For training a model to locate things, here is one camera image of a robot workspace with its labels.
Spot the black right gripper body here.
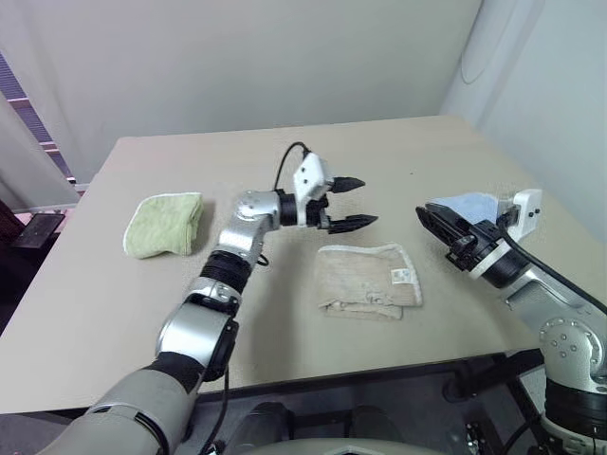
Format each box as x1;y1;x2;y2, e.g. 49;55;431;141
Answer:
445;221;506;272

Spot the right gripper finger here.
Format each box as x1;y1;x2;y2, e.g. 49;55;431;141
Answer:
414;204;464;248
424;202;476;238

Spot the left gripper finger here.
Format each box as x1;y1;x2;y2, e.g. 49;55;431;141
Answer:
326;214;379;236
328;175;366;195

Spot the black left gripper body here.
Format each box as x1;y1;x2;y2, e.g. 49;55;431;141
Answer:
305;191;334;231

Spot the beige towel with white trim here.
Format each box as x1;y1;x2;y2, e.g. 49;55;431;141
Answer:
316;242;424;321

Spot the folded blue towel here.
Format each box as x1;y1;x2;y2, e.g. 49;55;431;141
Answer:
433;191;505;225

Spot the folded green towel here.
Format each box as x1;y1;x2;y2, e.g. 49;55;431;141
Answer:
122;191;206;261

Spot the dark rounded shape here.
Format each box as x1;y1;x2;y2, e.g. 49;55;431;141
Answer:
235;401;294;447

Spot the black equipment case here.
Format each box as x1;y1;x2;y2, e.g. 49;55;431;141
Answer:
0;198;66;252

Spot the window with blinds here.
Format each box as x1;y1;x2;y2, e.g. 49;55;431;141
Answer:
0;50;78;185

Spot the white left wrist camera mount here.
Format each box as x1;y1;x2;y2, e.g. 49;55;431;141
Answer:
292;152;334;227

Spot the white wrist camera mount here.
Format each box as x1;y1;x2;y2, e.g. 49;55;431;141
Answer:
469;188;543;280
292;152;334;227

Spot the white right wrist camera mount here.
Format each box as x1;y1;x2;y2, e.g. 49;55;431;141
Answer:
469;188;543;280

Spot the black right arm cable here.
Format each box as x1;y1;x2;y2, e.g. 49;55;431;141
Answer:
495;215;607;324

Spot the white wall cord loop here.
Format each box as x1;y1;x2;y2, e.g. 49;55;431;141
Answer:
459;0;514;85

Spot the black table frame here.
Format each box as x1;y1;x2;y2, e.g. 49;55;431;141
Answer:
0;349;546;428

